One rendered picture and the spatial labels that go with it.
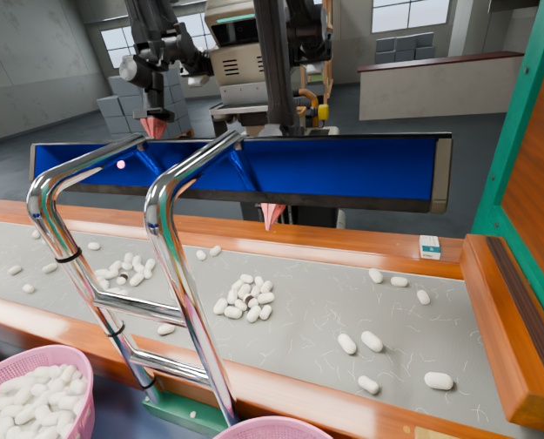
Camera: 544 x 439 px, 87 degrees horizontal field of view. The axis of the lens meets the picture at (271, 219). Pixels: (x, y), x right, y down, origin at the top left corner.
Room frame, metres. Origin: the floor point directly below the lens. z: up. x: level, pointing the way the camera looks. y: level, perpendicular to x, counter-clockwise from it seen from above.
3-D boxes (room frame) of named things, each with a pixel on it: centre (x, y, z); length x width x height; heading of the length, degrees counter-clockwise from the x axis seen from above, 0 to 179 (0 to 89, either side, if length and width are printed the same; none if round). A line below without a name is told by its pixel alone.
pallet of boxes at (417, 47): (6.52, -3.13, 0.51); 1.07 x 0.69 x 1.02; 71
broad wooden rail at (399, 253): (0.81, 0.39, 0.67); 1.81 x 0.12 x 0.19; 67
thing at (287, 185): (0.39, 0.10, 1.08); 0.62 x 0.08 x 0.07; 67
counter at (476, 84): (4.63, -2.66, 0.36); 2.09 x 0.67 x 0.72; 71
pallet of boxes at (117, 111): (4.79, 1.67, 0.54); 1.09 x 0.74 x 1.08; 162
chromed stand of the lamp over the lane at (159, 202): (0.32, 0.13, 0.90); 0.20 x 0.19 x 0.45; 67
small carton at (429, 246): (0.49, -0.35, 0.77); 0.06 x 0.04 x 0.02; 157
